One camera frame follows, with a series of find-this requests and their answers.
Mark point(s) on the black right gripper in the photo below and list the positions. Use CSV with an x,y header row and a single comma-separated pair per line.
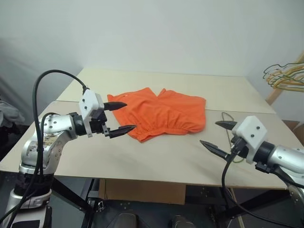
x,y
240,147

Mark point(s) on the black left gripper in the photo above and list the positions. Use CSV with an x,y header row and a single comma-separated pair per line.
x,y
97,126

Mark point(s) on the orange shorts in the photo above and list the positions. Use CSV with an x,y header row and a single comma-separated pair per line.
x,y
154,114

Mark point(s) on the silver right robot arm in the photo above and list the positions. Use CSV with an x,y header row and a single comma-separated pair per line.
x,y
285,154

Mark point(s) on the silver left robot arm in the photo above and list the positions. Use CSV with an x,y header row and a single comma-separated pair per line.
x,y
57,123

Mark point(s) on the thin wooden slat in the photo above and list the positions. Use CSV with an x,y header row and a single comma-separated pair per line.
x,y
240,209

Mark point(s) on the open cardboard box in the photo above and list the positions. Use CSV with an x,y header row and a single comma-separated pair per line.
x,y
295,129

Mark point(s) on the cardboard box under table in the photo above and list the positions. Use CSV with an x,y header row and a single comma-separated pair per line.
x,y
142,191

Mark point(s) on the dark rounded shape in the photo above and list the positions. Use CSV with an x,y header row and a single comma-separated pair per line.
x,y
126,221
179,222

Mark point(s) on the grey cloth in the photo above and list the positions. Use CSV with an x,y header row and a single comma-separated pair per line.
x,y
9,114

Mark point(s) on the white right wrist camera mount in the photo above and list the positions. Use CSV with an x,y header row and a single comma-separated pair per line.
x,y
251,130

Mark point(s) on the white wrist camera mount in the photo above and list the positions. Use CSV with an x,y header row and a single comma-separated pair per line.
x,y
91,101
251,130

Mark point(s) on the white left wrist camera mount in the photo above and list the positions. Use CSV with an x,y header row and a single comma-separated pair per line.
x,y
91,101

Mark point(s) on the black metal table frame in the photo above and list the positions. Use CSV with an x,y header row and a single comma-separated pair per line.
x,y
71,194

